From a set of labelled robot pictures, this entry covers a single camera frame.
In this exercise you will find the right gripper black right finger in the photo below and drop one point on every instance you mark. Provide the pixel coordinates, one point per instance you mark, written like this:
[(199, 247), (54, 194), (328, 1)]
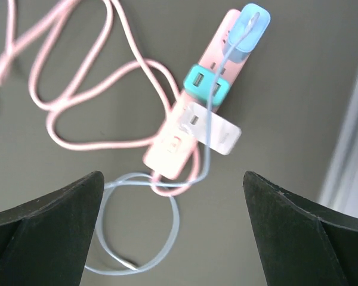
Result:
[(300, 242)]

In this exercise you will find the teal dual usb charger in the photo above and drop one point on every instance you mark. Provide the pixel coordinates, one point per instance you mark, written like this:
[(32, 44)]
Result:
[(198, 83)]

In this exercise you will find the light blue charger plug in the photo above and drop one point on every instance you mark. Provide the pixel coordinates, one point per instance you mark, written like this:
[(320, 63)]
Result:
[(246, 32)]

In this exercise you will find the aluminium frame post right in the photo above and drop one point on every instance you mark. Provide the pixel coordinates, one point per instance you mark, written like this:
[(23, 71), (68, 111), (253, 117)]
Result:
[(340, 188)]

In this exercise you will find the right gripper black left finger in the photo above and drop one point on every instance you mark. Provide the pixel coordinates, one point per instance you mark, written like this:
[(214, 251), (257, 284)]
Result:
[(46, 241)]

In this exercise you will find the pink power strip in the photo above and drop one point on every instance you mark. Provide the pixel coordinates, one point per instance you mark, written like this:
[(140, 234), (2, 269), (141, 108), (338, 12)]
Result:
[(173, 146)]

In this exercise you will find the white flat charger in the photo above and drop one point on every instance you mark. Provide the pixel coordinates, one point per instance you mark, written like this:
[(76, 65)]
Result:
[(224, 135)]

